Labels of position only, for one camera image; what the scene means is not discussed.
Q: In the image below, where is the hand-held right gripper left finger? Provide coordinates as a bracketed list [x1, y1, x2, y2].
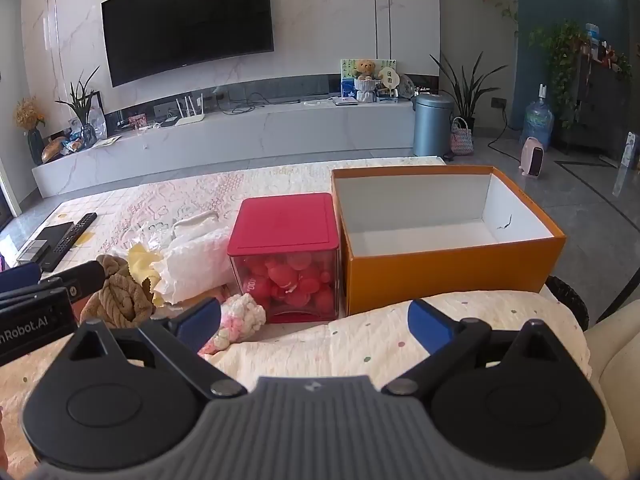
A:
[65, 297, 248, 402]

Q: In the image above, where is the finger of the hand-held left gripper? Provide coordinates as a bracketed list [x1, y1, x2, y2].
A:
[0, 262, 43, 296]
[30, 261, 107, 306]

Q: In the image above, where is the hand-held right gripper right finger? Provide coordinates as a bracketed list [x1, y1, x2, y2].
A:
[382, 299, 573, 401]

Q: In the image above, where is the brown knotted rope toy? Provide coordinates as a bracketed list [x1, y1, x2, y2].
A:
[80, 254, 156, 331]

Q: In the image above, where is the pink white plush toy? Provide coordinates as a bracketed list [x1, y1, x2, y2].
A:
[200, 292, 267, 356]

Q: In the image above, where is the orange cardboard box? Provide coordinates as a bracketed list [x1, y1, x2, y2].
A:
[331, 165, 567, 317]

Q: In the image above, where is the white bubble wrap bag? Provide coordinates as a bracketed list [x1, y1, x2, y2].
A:
[150, 227, 238, 306]

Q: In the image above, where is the yellow cloth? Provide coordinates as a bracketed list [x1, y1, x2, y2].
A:
[127, 242, 168, 308]

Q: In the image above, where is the silver box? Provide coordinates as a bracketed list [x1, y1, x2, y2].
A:
[16, 240, 51, 263]

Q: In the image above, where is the black remote control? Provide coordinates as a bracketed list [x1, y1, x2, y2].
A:
[40, 212, 98, 272]

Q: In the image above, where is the black tablet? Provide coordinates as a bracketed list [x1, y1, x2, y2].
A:
[17, 222, 76, 263]

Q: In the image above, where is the cream dotted blanket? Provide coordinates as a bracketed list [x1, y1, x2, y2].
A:
[0, 290, 593, 480]

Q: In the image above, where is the red lidded clear box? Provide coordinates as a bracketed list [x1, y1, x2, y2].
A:
[226, 192, 342, 324]

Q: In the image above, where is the golden ornament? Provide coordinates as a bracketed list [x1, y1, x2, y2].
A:
[41, 136, 68, 163]

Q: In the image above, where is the dried yellow flowers vase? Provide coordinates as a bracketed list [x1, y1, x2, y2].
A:
[14, 97, 47, 166]

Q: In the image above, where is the black mesh basket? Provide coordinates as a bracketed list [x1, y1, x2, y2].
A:
[544, 275, 591, 333]

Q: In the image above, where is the green plant glass vase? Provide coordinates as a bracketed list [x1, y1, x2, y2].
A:
[55, 66, 101, 150]

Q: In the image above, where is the woven basket bag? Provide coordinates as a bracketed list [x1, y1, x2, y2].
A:
[450, 116, 474, 157]

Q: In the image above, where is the white wifi router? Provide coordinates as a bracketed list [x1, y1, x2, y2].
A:
[161, 92, 206, 127]

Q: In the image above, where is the beige sofa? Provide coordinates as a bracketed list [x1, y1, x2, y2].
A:
[582, 300, 640, 480]

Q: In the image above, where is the white marble tv console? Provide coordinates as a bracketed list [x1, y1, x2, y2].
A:
[31, 95, 418, 198]

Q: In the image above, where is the pink space heater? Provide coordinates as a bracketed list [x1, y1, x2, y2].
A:
[520, 136, 546, 178]

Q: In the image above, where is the blue metal trash can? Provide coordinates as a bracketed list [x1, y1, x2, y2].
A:
[412, 92, 456, 157]

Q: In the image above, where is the blue water jug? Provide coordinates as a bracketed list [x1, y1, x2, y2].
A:
[522, 82, 555, 151]

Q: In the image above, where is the tall leafy potted plant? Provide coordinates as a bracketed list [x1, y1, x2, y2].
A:
[430, 50, 508, 133]

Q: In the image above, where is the round paper fan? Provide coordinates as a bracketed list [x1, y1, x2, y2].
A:
[376, 69, 401, 98]

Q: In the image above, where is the teddy bear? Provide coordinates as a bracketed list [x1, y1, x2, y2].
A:
[352, 59, 378, 105]

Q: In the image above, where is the green painted picture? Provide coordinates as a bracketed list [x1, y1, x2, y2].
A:
[340, 58, 397, 98]

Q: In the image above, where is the dark grey cabinet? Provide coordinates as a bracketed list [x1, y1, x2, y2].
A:
[565, 52, 640, 153]

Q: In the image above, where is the trailing pothos plant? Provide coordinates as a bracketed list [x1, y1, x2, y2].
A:
[529, 20, 591, 131]

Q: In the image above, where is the black picture frame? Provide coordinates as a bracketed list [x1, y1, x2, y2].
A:
[89, 91, 108, 140]

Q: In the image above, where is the black cable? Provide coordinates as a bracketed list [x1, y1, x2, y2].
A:
[220, 92, 301, 113]

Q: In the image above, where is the black wall television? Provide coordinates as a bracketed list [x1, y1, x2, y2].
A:
[101, 0, 275, 88]

